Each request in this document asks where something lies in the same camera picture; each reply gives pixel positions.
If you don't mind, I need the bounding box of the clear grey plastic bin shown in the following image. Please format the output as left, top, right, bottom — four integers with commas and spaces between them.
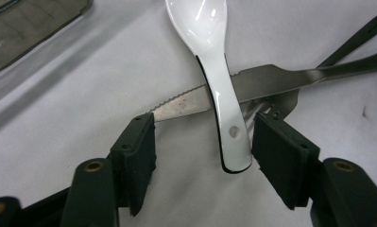
0, 0, 94, 79

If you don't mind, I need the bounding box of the white ceramic spoon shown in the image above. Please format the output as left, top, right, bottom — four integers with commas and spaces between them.
164, 0, 254, 175

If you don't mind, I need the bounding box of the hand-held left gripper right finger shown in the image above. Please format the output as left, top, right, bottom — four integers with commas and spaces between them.
251, 112, 321, 211

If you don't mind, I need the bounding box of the steel fork with dark handle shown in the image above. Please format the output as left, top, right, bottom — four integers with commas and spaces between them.
239, 13, 377, 145

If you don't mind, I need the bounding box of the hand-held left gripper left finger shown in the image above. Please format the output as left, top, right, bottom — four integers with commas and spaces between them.
110, 112, 157, 218

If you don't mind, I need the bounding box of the serrated steel knife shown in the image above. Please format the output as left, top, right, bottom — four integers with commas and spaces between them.
149, 46, 377, 123

